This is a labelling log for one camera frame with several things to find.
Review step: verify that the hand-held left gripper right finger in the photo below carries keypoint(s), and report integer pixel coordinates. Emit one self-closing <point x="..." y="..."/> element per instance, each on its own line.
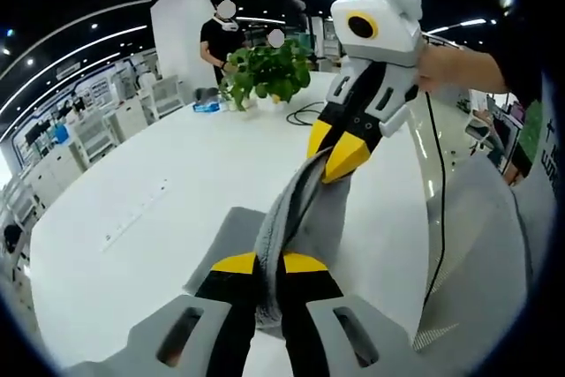
<point x="326" y="337"/>

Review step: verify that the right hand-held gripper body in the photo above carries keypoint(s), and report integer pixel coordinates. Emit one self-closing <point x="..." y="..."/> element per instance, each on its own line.
<point x="388" y="28"/>

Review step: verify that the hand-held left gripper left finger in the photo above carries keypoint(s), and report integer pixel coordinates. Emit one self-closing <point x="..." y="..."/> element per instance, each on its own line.
<point x="185" y="337"/>

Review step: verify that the grey towel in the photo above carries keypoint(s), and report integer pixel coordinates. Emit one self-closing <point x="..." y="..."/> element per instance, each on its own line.
<point x="309" y="218"/>

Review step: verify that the person's right hand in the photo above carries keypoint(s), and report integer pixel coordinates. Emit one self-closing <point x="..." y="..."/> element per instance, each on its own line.
<point x="432" y="68"/>

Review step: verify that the potted green plant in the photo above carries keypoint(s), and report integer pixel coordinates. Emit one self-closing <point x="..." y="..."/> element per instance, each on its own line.
<point x="265" y="72"/>

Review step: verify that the black shirt sleeve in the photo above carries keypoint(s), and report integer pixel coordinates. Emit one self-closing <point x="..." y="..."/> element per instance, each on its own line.
<point x="516" y="79"/>

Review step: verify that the blue tissue pack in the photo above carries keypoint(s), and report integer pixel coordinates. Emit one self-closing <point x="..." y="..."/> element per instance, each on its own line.
<point x="206" y="107"/>

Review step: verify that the table socket panel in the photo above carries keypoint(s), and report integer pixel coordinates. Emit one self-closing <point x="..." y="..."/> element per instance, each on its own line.
<point x="134" y="211"/>

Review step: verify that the white square pillar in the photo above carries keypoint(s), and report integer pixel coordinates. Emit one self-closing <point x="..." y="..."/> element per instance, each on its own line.
<point x="181" y="32"/>

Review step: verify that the white mesh office chair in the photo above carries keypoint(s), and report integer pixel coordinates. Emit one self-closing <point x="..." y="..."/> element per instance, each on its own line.
<point x="95" y="136"/>
<point x="167" y="96"/>

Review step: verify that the black bag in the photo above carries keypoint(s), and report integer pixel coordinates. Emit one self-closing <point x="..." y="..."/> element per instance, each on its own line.
<point x="13" y="239"/>

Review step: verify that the blue box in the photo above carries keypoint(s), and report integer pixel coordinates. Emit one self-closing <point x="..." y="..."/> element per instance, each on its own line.
<point x="59" y="133"/>

